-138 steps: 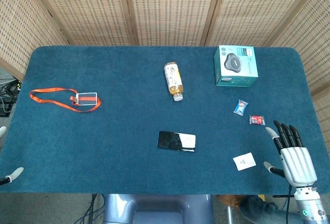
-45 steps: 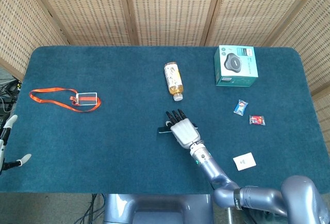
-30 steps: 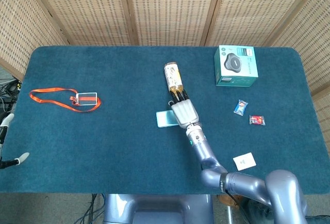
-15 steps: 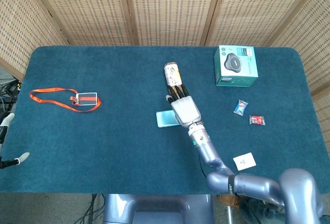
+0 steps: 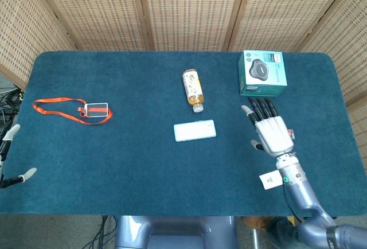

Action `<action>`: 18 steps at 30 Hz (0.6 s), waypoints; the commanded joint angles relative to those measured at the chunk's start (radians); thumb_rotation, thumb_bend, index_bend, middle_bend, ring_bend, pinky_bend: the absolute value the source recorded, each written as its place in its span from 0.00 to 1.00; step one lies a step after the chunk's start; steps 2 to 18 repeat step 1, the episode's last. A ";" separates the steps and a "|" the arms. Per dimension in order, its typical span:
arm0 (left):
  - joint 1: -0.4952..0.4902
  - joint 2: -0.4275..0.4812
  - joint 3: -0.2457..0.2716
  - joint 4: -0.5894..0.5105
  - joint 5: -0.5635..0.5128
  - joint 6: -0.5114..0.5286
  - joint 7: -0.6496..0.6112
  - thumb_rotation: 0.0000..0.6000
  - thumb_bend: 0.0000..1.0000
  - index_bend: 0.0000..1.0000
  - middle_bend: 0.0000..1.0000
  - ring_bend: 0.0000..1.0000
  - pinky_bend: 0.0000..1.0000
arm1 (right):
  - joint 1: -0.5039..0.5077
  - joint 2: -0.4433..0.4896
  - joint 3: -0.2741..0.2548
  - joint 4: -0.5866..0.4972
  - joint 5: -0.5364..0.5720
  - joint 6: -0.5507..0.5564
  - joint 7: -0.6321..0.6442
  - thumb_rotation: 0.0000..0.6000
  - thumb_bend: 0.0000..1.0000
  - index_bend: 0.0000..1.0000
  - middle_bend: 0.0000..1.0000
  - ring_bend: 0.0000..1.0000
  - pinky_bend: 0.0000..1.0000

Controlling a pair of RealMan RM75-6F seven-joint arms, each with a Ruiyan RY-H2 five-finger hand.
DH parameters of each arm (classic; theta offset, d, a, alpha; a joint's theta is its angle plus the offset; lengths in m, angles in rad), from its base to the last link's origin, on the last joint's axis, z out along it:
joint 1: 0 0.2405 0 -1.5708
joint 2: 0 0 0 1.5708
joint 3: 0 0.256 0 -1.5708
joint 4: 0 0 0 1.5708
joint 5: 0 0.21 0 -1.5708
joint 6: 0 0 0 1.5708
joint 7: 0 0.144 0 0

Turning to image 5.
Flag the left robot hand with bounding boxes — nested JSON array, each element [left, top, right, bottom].
[[0, 123, 38, 189]]

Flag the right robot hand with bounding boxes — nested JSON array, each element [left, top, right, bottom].
[[240, 97, 296, 158]]

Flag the white card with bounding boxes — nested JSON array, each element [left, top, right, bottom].
[[259, 170, 283, 191]]

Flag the teal Philips product box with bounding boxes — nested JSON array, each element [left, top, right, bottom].
[[237, 49, 288, 98]]

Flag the clear badge holder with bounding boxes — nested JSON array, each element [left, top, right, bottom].
[[83, 102, 109, 118]]

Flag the brown paper bag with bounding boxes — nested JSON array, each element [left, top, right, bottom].
[[243, 216, 273, 230]]

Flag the tea bottle with white cap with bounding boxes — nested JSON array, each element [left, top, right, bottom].
[[182, 69, 205, 114]]

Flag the blue plush table cloth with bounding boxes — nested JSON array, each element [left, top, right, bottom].
[[0, 50, 362, 217]]

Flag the metal table leg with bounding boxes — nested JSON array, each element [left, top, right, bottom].
[[252, 227, 261, 249]]

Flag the grey-blue robot torso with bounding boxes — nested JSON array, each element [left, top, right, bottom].
[[114, 215, 239, 249]]

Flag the woven bamboo folding screen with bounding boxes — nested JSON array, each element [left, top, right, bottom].
[[0, 0, 367, 175]]

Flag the black cable bundle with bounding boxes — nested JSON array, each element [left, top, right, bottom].
[[0, 87, 26, 135]]

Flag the orange lanyard strap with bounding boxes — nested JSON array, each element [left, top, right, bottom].
[[32, 97, 113, 126]]

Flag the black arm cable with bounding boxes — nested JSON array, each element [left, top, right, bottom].
[[282, 184, 303, 223]]

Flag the black floor cables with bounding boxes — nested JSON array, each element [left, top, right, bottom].
[[83, 215, 118, 249]]

